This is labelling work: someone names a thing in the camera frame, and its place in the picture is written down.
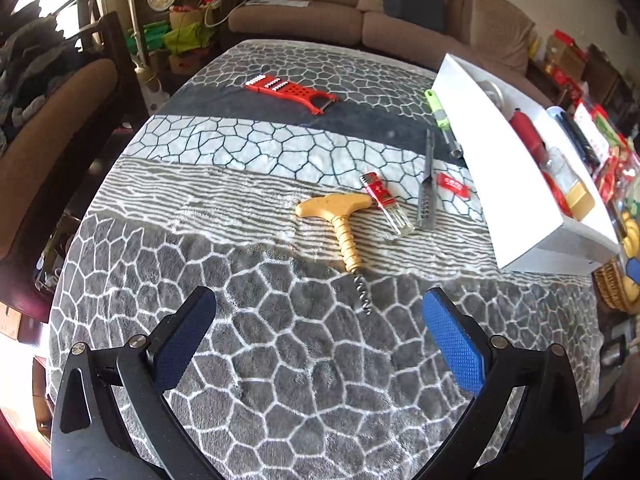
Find grey clothes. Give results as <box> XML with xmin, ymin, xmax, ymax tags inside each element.
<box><xmin>0</xmin><ymin>20</ymin><xmax>81</xmax><ymax>126</ymax></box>

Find black oblong object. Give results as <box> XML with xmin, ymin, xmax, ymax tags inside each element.
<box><xmin>555</xmin><ymin>110</ymin><xmax>601</xmax><ymax>166</ymax></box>

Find green plastic bag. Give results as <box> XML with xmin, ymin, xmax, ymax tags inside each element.
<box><xmin>127</xmin><ymin>20</ymin><xmax>216</xmax><ymax>56</ymax></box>

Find clear bottle gold cap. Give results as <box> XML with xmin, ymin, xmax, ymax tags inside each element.
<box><xmin>542</xmin><ymin>147</ymin><xmax>596</xmax><ymax>222</ymax></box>

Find green handled metal corer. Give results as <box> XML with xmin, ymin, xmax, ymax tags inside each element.
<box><xmin>424</xmin><ymin>89</ymin><xmax>466</xmax><ymax>160</ymax></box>

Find dark blue cushion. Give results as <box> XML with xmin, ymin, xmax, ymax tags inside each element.
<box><xmin>384</xmin><ymin>0</ymin><xmax>448</xmax><ymax>33</ymax></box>

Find small red sachet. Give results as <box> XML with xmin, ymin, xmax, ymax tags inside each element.
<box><xmin>434</xmin><ymin>172</ymin><xmax>472</xmax><ymax>198</ymax></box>

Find round metal item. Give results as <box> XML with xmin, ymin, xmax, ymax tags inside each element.
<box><xmin>477</xmin><ymin>80</ymin><xmax>503</xmax><ymax>106</ymax></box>

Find wicker basket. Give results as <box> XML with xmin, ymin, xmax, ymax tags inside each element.
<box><xmin>592</xmin><ymin>257</ymin><xmax>640</xmax><ymax>311</ymax></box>

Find brown sofa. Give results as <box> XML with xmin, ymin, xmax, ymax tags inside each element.
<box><xmin>227</xmin><ymin>0</ymin><xmax>551</xmax><ymax>106</ymax></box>

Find pile of snack packets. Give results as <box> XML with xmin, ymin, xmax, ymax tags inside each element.
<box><xmin>572</xmin><ymin>100</ymin><xmax>640</xmax><ymax>201</ymax></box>

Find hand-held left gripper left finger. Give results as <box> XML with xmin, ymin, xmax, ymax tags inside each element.
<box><xmin>50</xmin><ymin>286</ymin><xmax>223</xmax><ymax>480</ymax></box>

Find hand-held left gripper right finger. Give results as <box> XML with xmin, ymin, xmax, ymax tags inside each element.
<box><xmin>412</xmin><ymin>287</ymin><xmax>586</xmax><ymax>480</ymax></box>

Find red plastic grater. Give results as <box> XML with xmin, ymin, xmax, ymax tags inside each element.
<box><xmin>244</xmin><ymin>74</ymin><xmax>338</xmax><ymax>116</ymax></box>

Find yellow handled corkscrew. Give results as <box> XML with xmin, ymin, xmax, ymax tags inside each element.
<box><xmin>294</xmin><ymin>194</ymin><xmax>375</xmax><ymax>316</ymax></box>

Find red gift box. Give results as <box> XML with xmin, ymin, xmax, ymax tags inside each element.
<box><xmin>542</xmin><ymin>30</ymin><xmax>588</xmax><ymax>81</ymax></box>

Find white cardboard box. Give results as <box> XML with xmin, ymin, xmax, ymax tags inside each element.
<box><xmin>430</xmin><ymin>52</ymin><xmax>621</xmax><ymax>276</ymax></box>

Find grey metal file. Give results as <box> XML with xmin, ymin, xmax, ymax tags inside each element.
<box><xmin>416</xmin><ymin>129</ymin><xmax>440</xmax><ymax>232</ymax></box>

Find red label clear lighter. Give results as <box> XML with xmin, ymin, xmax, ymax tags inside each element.
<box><xmin>360</xmin><ymin>172</ymin><xmax>416</xmax><ymax>237</ymax></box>

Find wooden chair brown seat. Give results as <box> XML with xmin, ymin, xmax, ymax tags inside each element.
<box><xmin>0</xmin><ymin>10</ymin><xmax>141</xmax><ymax>261</ymax></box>

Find bunch of bananas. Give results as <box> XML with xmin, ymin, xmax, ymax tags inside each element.
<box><xmin>617</xmin><ymin>200</ymin><xmax>640</xmax><ymax>261</ymax></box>

